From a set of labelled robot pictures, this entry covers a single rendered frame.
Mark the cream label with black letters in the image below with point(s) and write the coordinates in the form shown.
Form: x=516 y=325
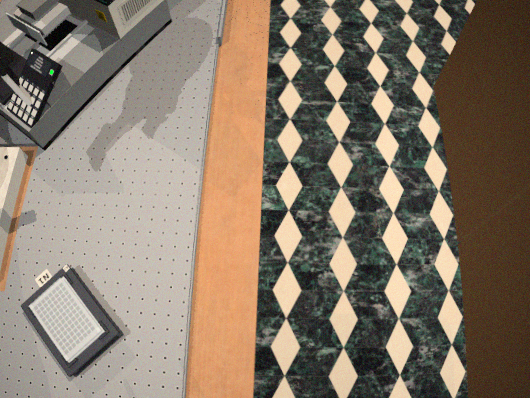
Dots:
x=43 y=278

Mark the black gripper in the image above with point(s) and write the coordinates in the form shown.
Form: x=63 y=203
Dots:
x=9 y=76

